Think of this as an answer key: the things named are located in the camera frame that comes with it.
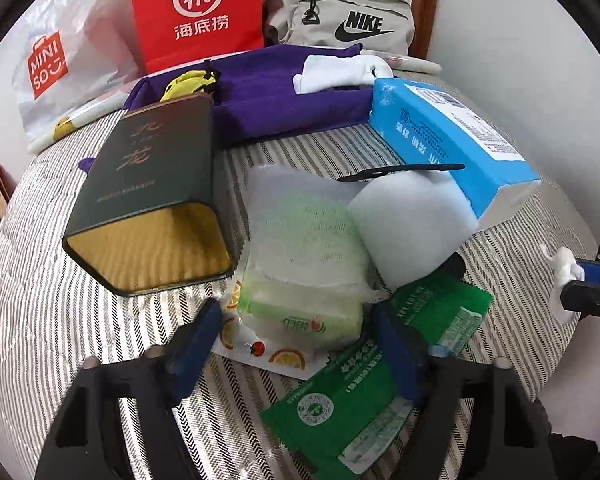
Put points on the red paper bag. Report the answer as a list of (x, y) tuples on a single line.
[(195, 10)]

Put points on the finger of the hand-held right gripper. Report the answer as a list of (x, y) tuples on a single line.
[(587, 297), (599, 271)]

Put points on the green foil packet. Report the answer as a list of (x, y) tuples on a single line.
[(445, 315), (330, 410)]

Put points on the white plastic shopping bag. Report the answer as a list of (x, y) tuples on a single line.
[(65, 35)]

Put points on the mesh bag with green pack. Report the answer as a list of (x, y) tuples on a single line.
[(300, 260)]

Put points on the dark green tin box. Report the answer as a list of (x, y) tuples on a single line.
[(145, 170)]

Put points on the white cotton ball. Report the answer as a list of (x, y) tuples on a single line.
[(571, 269)]

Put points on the white sock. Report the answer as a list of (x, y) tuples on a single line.
[(325, 75)]

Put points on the striped bed blanket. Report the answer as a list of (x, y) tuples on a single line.
[(130, 320)]

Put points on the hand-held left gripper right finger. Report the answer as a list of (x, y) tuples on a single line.
[(395, 350)]

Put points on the beige zip bag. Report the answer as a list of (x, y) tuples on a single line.
[(330, 15)]

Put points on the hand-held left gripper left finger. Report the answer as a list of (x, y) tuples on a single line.
[(200, 342)]

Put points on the white sponge block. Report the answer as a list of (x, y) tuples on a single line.
[(405, 230)]

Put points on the brown wooden post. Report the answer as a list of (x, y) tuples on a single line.
[(426, 5)]

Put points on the fruit print plastic bag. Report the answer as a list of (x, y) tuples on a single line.
[(280, 357)]

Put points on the purple towel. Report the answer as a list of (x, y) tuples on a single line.
[(280, 90)]

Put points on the yellow and black cloth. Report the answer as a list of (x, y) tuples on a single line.
[(182, 85)]

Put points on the blue tissue pack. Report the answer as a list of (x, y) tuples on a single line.
[(445, 130)]

